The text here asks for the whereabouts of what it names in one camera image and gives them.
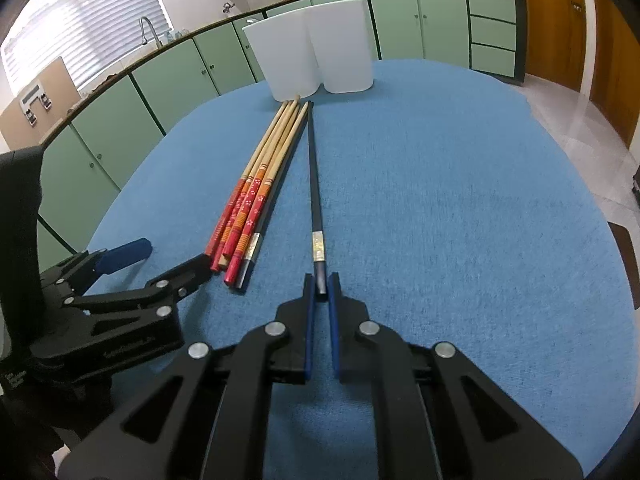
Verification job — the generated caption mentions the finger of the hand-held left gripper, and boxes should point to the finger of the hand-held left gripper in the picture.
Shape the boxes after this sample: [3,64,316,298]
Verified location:
[62,254,214,321]
[40,238,153,306]

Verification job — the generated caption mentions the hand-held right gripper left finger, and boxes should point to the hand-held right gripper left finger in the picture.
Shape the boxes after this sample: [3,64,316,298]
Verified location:
[60,272,317,480]

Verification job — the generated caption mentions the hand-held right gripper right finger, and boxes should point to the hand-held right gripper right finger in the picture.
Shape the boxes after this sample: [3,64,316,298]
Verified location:
[327,271,586,480]

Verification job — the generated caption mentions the black chopstick with silver band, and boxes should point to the black chopstick with silver band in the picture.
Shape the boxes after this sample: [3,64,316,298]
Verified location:
[234,187,282,290]
[306,101,329,296]

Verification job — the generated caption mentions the wooden chopstick with red handle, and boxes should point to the wooden chopstick with red handle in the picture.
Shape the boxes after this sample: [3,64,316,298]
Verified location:
[204,100,291,260]
[220,95,302,267]
[224,104,309,287]

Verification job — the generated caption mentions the red-patterned bamboo chopsticks bundle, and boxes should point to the red-patterned bamboo chopsticks bundle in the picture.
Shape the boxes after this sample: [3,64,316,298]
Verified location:
[210,99,297,273]

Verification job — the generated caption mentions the white plastic container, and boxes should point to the white plastic container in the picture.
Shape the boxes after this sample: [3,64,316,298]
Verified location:
[242,14,321,102]
[305,0,375,95]

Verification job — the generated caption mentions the blue tablecloth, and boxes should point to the blue tablecloth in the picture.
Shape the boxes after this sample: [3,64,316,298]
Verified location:
[82,59,640,480]

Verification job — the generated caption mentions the cardboard box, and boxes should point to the cardboard box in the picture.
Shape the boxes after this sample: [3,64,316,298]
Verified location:
[0,56,82,148]

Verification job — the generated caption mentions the green lower kitchen cabinets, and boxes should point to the green lower kitchen cabinets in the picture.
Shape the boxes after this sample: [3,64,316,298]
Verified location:
[35,0,528,261]

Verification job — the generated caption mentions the chrome sink faucet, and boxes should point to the chrome sink faucet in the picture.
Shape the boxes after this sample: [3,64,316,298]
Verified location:
[139,16,162,50]

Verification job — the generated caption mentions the white window blind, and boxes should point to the white window blind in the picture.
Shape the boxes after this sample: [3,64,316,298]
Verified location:
[0,0,173,93]

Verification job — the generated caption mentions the brown coaster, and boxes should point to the brown coaster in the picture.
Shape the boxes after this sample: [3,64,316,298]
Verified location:
[607,221,640,311]

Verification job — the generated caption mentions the green drawer unit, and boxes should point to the green drawer unit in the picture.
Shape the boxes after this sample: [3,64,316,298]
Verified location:
[465,0,528,86]

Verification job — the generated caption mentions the wooden door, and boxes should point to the wooden door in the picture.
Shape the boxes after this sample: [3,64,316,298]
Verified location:
[590,0,640,151]
[505,0,587,92]

